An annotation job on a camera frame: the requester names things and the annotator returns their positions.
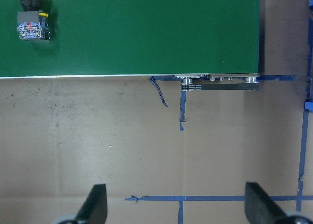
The blue bin right side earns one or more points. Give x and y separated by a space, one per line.
311 6

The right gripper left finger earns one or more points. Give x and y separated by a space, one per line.
94 209

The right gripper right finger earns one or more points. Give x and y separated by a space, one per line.
259 208

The yellow push button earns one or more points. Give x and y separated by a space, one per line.
32 22

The green conveyor belt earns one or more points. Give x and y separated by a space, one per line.
185 39

